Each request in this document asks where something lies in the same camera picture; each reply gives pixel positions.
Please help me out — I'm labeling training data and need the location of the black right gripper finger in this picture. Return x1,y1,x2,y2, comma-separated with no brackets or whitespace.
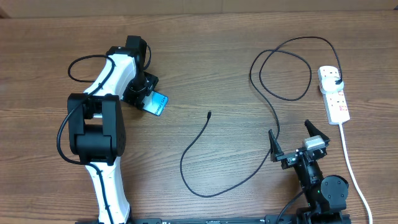
304,119,330,146
268,129,284,162

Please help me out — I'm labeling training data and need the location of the Samsung Galaxy smartphone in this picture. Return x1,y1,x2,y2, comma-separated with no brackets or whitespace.
142,91,169,116

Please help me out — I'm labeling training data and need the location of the black USB charging cable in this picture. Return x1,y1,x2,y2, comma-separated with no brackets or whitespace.
180,36,345,198

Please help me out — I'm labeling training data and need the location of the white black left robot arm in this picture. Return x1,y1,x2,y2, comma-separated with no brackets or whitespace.
61,35,169,223

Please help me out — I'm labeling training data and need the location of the white charger plug adapter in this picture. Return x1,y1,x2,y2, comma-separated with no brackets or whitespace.
320,77,345,94

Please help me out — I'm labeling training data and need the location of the white power strip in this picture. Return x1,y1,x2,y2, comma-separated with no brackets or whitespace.
318,66,350,125

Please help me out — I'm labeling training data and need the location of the white power strip cord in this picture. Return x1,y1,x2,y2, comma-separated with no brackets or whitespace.
338,123,374,224

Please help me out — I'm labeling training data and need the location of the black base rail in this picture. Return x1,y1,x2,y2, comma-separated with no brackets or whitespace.
74,214,352,224

